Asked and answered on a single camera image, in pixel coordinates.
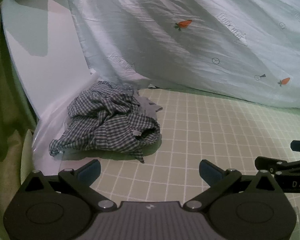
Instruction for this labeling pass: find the green cloth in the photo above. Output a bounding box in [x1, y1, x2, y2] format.
[0, 0, 39, 240]

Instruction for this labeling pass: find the white board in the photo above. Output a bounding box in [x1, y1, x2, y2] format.
[0, 0, 102, 177]

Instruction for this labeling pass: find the grey garment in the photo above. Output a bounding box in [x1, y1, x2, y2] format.
[134, 91, 163, 122]

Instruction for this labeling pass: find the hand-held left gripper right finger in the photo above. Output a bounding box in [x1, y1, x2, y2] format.
[184, 159, 281, 211]

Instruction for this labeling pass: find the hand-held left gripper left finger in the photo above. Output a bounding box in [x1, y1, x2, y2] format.
[23, 159, 118, 211]

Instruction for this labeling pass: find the pale carrot print quilt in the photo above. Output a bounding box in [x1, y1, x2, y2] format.
[69, 0, 300, 109]

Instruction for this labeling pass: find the blue checkered shirt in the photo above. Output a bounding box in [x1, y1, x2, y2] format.
[49, 81, 162, 164]

